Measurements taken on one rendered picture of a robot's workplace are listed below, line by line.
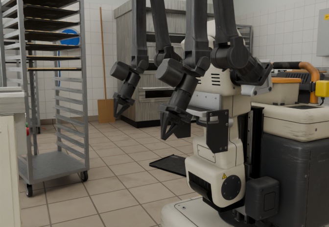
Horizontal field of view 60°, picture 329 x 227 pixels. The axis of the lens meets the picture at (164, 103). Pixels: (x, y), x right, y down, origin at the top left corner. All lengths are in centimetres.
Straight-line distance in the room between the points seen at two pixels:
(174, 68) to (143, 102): 377
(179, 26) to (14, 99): 411
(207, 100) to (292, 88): 41
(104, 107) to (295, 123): 424
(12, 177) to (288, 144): 100
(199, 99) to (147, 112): 347
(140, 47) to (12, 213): 76
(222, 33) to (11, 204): 83
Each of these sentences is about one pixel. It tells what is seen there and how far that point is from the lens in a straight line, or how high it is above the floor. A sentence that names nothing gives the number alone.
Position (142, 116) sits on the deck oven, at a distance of 459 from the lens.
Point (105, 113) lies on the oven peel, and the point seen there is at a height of 16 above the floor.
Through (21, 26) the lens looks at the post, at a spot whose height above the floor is 125.
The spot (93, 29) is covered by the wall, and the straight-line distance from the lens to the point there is 539.
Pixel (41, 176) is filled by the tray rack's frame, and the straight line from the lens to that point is 244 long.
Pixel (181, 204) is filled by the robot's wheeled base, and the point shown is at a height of 28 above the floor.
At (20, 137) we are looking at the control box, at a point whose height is 76.
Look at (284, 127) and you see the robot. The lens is 125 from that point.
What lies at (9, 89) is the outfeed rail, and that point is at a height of 89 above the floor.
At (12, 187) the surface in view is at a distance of 101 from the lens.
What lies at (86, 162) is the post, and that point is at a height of 19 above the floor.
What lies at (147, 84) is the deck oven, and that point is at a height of 71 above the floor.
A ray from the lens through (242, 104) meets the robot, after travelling 120.
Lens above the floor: 98
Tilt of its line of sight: 7 degrees down
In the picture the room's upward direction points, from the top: straight up
